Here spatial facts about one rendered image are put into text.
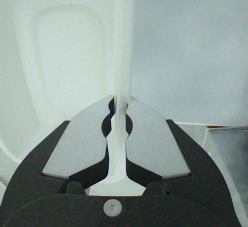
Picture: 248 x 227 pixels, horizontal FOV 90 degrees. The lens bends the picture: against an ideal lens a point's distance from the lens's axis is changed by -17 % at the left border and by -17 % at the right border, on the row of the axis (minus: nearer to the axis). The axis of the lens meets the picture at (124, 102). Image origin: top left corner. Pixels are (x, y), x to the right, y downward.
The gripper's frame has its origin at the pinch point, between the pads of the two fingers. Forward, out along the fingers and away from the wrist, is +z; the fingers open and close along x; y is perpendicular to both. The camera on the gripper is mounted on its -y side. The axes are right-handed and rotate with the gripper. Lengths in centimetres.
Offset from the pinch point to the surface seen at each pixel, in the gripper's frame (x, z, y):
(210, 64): 20.6, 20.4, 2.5
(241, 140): 32.7, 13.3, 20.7
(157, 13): 7.5, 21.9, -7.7
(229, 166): 24.5, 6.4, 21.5
